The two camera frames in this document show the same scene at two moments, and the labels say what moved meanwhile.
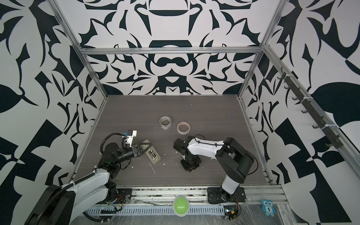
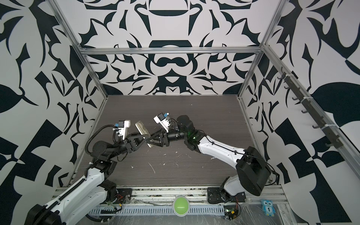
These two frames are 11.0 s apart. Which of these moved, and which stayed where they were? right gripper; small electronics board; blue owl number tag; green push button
Moved: right gripper
Stayed: small electronics board; green push button; blue owl number tag
